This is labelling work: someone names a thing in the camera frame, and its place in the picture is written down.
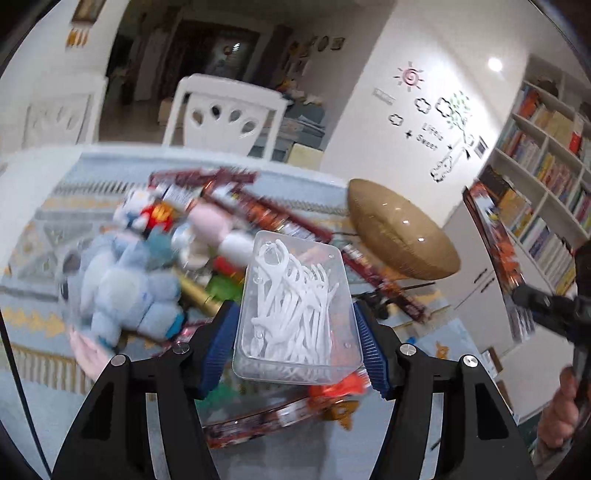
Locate orange snack packet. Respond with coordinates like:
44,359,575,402
308,370,370,399

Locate long naruto pen box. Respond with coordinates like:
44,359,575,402
341,244,427,322

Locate clear floss pick box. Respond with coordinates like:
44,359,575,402
232,231,363,385

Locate red short box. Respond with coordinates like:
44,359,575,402
202,397,339,449

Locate blue grey plush toy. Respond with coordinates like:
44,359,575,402
57,231,185,349

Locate pink plush toy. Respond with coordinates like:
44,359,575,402
187,202,233,248

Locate right hand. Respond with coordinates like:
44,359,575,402
538,366,579,449

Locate yellow black marker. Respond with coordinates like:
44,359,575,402
173,268,222,318

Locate amber ribbed glass bowl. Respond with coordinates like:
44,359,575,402
346,178,461,280

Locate white bookshelf with books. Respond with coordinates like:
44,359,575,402
480,55,590,295

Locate dark red long box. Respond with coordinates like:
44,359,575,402
201,183,332,244

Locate red white mascot toy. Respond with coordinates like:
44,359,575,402
113,189,176,234

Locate patterned blue table mat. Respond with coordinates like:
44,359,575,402
0,151,500,480

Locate far dark red box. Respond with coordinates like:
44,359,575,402
148,168,259,188

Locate white dining chair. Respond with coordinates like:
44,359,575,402
162,74,287,161

